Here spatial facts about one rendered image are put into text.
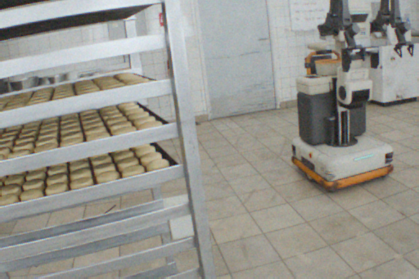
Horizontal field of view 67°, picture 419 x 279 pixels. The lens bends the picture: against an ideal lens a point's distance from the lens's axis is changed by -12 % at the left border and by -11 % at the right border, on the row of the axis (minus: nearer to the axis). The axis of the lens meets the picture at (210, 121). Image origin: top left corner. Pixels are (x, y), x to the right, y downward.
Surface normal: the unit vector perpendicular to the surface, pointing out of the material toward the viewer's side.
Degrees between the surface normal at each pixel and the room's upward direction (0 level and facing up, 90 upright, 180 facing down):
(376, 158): 90
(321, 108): 90
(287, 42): 90
